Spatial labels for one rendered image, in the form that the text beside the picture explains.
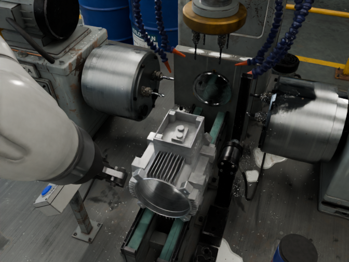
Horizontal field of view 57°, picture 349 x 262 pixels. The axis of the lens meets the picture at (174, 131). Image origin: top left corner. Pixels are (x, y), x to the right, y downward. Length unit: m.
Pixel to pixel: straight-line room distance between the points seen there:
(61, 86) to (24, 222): 0.46
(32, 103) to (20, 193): 0.91
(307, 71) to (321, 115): 2.39
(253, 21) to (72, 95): 0.66
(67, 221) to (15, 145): 0.79
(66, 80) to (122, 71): 0.19
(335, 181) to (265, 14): 0.57
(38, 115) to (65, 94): 0.82
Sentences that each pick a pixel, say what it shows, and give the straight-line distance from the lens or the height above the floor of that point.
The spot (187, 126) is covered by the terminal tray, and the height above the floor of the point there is 1.11.
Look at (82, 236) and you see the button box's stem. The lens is 1.06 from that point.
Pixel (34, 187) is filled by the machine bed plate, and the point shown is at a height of 0.80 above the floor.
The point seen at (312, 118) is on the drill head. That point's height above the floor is 1.13.
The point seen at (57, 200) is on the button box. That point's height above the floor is 1.07.
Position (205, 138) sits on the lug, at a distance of 0.88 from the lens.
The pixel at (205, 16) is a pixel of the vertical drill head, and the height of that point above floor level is 1.34.
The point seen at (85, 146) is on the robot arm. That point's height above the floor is 1.40.
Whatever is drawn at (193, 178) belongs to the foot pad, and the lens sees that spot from 0.80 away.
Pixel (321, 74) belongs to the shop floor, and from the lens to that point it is 3.34.
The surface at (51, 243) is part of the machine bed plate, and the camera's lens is 1.09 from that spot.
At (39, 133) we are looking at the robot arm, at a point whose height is 1.49.
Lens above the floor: 1.71
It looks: 44 degrees down
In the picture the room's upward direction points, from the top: 1 degrees counter-clockwise
